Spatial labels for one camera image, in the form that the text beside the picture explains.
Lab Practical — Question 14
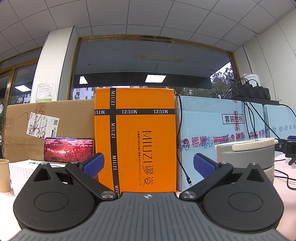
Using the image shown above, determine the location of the black charger row on shelf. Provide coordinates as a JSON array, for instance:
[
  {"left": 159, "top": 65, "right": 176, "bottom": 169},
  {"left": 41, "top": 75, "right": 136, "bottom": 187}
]
[{"left": 230, "top": 77, "right": 280, "bottom": 105}]

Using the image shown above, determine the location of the black usb cable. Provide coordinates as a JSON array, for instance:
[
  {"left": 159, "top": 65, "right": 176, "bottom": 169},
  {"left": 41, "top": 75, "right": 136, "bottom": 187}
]
[{"left": 174, "top": 93, "right": 193, "bottom": 186}]

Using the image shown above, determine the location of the white flat box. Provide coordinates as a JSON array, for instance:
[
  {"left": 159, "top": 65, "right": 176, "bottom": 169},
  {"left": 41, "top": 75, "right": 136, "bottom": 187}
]
[{"left": 9, "top": 159, "right": 66, "bottom": 196}]

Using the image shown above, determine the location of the orange MIUZI cardboard box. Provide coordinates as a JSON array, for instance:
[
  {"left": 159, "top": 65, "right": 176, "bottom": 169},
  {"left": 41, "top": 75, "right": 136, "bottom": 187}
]
[{"left": 94, "top": 88, "right": 177, "bottom": 194}]

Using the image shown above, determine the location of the brown cardboard box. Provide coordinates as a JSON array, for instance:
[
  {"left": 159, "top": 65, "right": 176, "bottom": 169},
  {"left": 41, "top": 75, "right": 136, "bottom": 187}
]
[{"left": 2, "top": 99, "right": 94, "bottom": 162}]

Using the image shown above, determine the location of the white notice on pillar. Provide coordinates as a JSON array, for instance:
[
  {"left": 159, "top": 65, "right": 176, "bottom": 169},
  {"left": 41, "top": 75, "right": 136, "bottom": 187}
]
[{"left": 36, "top": 83, "right": 55, "bottom": 102}]

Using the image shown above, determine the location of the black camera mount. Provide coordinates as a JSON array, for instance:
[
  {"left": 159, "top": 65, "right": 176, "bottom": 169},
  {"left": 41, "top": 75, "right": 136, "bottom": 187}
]
[{"left": 275, "top": 136, "right": 296, "bottom": 166}]

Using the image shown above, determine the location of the brown paper cup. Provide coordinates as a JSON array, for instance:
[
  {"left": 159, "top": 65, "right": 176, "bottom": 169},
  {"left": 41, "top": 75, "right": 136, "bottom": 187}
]
[{"left": 0, "top": 159, "right": 11, "bottom": 192}]

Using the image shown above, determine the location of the light blue cardboard box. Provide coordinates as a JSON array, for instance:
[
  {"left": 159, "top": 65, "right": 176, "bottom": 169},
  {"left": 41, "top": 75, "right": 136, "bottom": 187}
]
[{"left": 176, "top": 96, "right": 265, "bottom": 191}]

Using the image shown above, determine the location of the grey lidded container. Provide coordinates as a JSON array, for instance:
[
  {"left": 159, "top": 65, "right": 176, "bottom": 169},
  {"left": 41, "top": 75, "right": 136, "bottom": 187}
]
[{"left": 215, "top": 138, "right": 278, "bottom": 182}]

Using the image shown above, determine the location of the smartphone with red screen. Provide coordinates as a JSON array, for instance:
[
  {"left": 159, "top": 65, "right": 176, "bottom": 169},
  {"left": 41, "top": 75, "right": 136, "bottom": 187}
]
[{"left": 44, "top": 138, "right": 94, "bottom": 163}]

